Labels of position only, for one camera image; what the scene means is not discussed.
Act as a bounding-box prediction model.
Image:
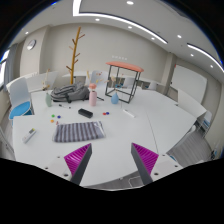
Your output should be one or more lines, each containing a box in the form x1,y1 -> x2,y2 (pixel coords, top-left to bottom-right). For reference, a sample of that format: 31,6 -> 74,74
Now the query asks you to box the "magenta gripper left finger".
64,144 -> 92,185

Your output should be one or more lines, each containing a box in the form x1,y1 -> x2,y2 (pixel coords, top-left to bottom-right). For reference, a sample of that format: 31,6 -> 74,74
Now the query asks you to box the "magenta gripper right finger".
131,143 -> 159,185

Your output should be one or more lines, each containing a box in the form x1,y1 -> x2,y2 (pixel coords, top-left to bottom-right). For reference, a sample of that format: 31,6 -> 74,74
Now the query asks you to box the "grey striped towel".
53,121 -> 105,143

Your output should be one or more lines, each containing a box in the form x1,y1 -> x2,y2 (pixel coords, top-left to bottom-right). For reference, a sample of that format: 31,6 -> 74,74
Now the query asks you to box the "black rectangular case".
78,108 -> 93,118

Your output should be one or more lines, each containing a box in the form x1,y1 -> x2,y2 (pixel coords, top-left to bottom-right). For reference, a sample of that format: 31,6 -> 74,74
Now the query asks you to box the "white marker pen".
123,109 -> 135,118

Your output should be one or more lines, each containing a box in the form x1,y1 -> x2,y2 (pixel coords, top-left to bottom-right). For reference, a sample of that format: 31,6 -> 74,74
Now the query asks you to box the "pink bottle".
89,83 -> 97,106

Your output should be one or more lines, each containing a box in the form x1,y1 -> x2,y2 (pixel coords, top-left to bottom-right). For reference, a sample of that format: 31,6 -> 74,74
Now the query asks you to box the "grey backpack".
51,82 -> 90,103

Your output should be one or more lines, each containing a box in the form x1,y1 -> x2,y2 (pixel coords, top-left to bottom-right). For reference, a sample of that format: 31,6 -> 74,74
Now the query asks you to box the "green vase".
45,92 -> 52,107

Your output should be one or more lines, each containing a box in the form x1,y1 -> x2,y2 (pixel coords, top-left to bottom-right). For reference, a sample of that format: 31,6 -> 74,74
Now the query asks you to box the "orange top metal stool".
105,61 -> 144,103

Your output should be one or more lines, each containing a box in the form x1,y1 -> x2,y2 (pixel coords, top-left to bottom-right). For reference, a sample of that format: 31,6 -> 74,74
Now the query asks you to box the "white chair blue seat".
9,78 -> 33,120

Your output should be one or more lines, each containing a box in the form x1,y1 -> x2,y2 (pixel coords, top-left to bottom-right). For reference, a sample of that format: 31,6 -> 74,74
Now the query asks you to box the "white whiteboard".
171,65 -> 207,103

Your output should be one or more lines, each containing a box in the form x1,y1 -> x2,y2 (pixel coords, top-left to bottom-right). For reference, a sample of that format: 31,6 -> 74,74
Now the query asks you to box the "wooden coat tree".
66,26 -> 85,84

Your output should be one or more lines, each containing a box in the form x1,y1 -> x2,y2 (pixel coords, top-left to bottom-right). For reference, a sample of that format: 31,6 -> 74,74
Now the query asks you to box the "round wall clock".
27,39 -> 36,50

